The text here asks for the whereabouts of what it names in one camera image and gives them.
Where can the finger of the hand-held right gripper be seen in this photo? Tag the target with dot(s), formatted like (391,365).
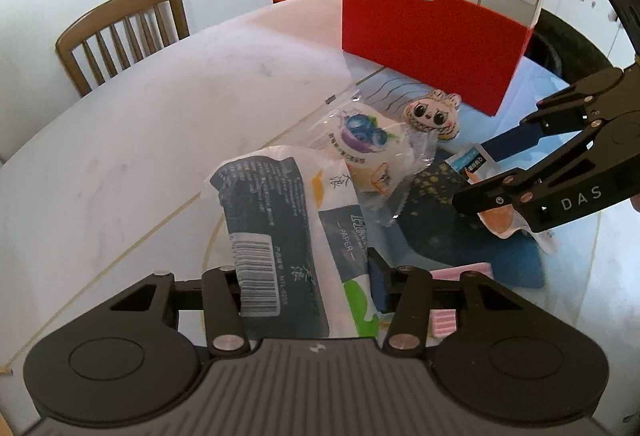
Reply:
(520,138)
(485,198)

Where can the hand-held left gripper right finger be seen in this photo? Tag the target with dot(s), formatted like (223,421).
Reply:
(382,281)

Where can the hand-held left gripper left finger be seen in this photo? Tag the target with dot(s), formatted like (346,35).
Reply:
(220,301)

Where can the white orange snack packet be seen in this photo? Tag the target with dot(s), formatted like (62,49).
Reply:
(500,223)

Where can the pink ridged case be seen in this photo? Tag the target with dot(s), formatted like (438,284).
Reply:
(450,273)

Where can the tissue paper pack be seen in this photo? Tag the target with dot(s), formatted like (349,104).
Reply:
(280,226)

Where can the clear bread packet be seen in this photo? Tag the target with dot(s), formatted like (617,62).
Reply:
(365,141)

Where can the red cardboard box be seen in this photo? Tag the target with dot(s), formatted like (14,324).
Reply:
(425,36)

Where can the marble desktop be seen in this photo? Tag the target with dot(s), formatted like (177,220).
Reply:
(125,141)

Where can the dark gold-speckled packet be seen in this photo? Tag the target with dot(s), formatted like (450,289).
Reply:
(435,186)

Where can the black padded chair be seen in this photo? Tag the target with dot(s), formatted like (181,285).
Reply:
(565,46)

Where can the wooden chair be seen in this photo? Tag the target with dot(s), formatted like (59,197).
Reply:
(115,31)

